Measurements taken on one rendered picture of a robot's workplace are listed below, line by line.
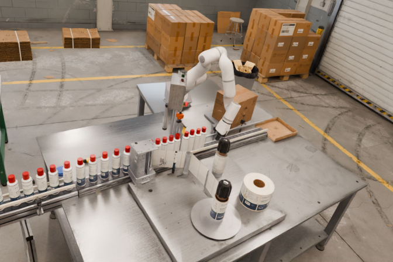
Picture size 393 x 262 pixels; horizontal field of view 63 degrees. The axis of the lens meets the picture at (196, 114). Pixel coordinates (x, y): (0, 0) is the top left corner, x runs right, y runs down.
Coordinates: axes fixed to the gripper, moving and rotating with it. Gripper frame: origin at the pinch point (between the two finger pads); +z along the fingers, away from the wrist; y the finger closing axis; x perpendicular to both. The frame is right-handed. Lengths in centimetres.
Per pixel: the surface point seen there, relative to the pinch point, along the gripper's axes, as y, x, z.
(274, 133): 3, 67, -13
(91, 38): -420, 61, 57
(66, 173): 2, -111, 32
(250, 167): 29.7, 15.6, 6.4
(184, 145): 2.1, -32.4, 8.3
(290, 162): 39, 50, -6
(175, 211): 45, -59, 28
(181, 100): 0, -53, -26
